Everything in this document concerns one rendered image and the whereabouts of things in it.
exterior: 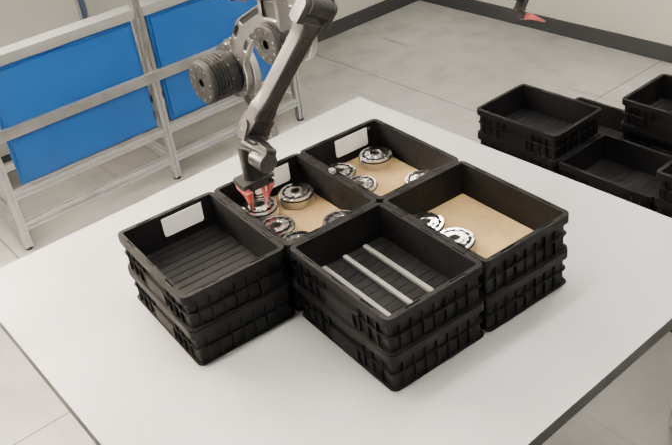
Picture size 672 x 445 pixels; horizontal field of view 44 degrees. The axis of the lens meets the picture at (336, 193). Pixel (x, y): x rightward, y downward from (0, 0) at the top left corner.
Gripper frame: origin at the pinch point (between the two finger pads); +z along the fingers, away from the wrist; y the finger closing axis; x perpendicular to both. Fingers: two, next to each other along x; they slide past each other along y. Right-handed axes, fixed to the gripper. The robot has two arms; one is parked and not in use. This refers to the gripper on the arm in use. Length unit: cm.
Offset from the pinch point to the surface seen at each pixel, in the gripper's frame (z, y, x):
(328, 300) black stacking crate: 1.7, -8.9, -46.6
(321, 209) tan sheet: 5.4, 14.7, -9.4
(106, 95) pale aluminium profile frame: 37, 18, 179
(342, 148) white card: 1.3, 35.5, 7.7
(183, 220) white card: -0.4, -20.6, 7.4
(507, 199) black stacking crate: -1, 49, -50
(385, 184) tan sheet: 5.9, 36.3, -12.2
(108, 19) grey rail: 4, 30, 183
